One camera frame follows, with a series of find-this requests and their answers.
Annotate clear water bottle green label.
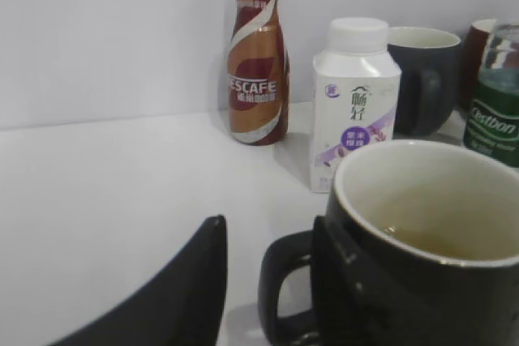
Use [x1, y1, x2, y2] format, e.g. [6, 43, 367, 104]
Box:
[463, 22, 518, 169]

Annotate black mug white inside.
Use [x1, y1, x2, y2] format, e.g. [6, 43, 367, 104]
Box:
[258, 140, 518, 345]

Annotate brown Nescafe coffee bottle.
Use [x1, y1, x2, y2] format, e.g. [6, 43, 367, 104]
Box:
[227, 0, 290, 146]

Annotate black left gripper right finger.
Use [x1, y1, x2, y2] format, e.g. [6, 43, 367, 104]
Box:
[311, 216, 389, 345]

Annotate dark navy mug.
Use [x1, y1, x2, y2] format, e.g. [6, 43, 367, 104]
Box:
[388, 27, 461, 137]

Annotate dark red mug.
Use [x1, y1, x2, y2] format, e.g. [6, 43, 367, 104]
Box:
[457, 19, 496, 111]

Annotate white yogurt drink carton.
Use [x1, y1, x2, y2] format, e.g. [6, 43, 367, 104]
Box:
[309, 17, 401, 193]

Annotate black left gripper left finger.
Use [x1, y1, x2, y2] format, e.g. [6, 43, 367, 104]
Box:
[57, 215, 227, 345]

